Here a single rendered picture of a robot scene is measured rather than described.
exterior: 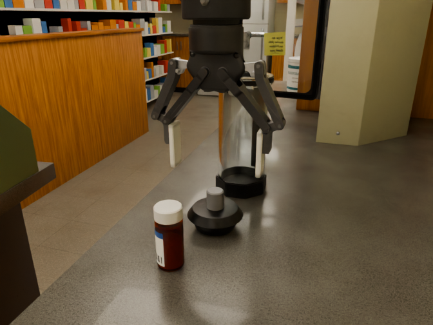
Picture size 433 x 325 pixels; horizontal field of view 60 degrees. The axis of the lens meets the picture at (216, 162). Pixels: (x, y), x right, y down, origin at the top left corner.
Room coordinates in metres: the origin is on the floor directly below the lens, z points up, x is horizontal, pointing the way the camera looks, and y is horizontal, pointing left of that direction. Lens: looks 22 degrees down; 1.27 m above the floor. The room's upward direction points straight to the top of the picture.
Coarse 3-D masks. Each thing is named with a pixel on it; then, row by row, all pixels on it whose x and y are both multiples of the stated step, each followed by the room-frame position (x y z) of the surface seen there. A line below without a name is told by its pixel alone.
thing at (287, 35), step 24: (264, 0) 1.36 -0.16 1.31; (288, 0) 1.33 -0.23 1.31; (312, 0) 1.29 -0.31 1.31; (264, 24) 1.36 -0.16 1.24; (288, 24) 1.32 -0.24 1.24; (312, 24) 1.29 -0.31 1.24; (264, 48) 1.36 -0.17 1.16; (288, 48) 1.32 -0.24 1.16; (312, 48) 1.29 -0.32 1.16; (288, 72) 1.32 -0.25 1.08; (312, 72) 1.28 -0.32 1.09
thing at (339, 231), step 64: (192, 192) 0.66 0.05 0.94; (320, 192) 0.66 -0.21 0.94; (384, 192) 0.66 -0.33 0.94; (128, 256) 0.45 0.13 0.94; (192, 256) 0.45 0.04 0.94; (256, 256) 0.45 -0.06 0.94; (320, 256) 0.45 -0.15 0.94; (384, 256) 0.45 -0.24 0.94; (64, 320) 0.33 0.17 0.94; (128, 320) 0.33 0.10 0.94; (192, 320) 0.33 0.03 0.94; (256, 320) 0.33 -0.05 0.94; (320, 320) 0.33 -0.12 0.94; (384, 320) 0.33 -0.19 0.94
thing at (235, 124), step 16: (224, 96) 0.65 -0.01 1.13; (256, 96) 0.64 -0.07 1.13; (224, 112) 0.65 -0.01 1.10; (240, 112) 0.64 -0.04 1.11; (224, 128) 0.65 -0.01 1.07; (240, 128) 0.64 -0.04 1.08; (256, 128) 0.64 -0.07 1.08; (224, 144) 0.65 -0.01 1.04; (240, 144) 0.64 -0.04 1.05; (224, 160) 0.65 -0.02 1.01; (240, 160) 0.64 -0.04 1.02; (224, 176) 0.65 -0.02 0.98; (240, 176) 0.64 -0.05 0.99
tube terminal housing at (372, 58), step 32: (352, 0) 0.96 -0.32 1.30; (384, 0) 0.95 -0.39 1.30; (416, 0) 1.00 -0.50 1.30; (352, 32) 0.96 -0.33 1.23; (384, 32) 0.96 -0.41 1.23; (416, 32) 1.02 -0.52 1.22; (352, 64) 0.95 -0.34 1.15; (384, 64) 0.97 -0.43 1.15; (416, 64) 1.03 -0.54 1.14; (320, 96) 0.98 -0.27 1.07; (352, 96) 0.95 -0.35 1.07; (384, 96) 0.98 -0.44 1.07; (320, 128) 0.97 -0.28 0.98; (352, 128) 0.95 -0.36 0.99; (384, 128) 0.99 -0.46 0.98
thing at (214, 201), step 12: (216, 192) 0.53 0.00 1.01; (204, 204) 0.54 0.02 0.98; (216, 204) 0.52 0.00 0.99; (228, 204) 0.54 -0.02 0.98; (192, 216) 0.52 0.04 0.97; (204, 216) 0.51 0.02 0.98; (216, 216) 0.51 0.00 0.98; (228, 216) 0.51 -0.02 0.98; (240, 216) 0.52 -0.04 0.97; (204, 228) 0.50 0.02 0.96; (216, 228) 0.49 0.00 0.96; (228, 228) 0.50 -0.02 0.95
